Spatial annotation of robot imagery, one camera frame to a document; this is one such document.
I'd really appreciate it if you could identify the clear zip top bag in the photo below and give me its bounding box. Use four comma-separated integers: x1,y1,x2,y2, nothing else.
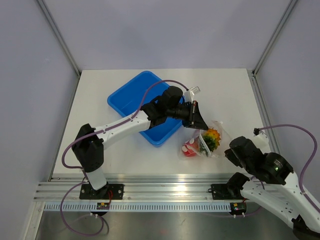
179,120,231,159

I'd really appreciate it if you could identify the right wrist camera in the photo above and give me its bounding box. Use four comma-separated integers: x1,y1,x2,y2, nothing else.
251,128,269,149

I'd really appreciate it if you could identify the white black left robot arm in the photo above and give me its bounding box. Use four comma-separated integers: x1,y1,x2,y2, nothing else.
72,86,209,199

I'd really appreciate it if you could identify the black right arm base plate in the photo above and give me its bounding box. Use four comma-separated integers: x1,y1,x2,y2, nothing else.
207,183,244,200

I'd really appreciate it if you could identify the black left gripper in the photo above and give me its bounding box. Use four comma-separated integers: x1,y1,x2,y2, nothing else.
166,100,208,130

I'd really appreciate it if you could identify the white slotted cable duct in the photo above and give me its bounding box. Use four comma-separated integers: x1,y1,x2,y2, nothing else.
44,202,231,213

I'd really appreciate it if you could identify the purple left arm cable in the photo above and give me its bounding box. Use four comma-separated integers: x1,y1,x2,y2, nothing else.
59,79,190,237

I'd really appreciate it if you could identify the right aluminium frame post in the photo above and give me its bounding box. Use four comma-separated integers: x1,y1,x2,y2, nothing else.
252,0,300,78

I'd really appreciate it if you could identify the aluminium table edge rail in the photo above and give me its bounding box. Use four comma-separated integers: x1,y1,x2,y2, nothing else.
33,173,232,203

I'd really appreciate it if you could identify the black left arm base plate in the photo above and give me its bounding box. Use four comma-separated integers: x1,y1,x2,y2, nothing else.
79,183,125,200

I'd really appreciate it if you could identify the left aluminium frame post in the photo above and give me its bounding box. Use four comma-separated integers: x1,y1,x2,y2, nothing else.
35,0,82,79

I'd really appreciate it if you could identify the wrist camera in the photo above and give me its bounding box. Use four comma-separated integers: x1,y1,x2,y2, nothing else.
251,128,269,149
183,86,201,103

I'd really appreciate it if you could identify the orange toy pineapple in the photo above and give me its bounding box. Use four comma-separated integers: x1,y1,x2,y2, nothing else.
202,128,221,152

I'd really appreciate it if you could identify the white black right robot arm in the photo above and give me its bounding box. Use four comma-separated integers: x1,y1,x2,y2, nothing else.
225,136,320,240

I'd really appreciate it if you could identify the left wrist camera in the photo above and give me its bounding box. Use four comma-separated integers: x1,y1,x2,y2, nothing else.
183,86,201,103

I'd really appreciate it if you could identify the blue plastic tray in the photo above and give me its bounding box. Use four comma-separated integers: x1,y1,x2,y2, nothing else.
107,70,182,147

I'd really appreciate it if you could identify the dark red toy pomegranate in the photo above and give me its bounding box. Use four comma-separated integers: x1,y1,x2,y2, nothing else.
181,143,199,158

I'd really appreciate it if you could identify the aluminium frame post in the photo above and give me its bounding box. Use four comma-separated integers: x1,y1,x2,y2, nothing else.
252,0,300,78
35,0,82,79

